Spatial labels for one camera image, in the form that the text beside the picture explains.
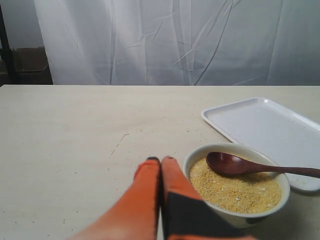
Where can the white fabric backdrop curtain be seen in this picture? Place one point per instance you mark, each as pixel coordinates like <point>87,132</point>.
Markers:
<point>181,42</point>

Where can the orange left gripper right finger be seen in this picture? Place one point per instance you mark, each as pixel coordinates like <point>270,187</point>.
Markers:
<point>185,215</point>

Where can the tan granular powder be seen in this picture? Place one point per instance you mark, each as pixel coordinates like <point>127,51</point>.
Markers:
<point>248,194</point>

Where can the white rectangular plastic tray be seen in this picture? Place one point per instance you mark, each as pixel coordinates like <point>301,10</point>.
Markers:
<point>286,137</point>

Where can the dark brown wooden spoon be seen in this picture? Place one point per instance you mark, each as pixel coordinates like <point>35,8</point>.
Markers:
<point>228,164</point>

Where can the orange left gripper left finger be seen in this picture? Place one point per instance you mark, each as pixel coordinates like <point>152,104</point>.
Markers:
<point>135,215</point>

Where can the brown cardboard box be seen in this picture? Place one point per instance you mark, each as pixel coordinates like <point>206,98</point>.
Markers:
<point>31,66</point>

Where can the white ceramic bowl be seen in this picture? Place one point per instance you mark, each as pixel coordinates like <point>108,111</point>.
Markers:
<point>240,220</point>

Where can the black metal frame post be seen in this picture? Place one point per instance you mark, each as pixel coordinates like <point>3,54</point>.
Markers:
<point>6,52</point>

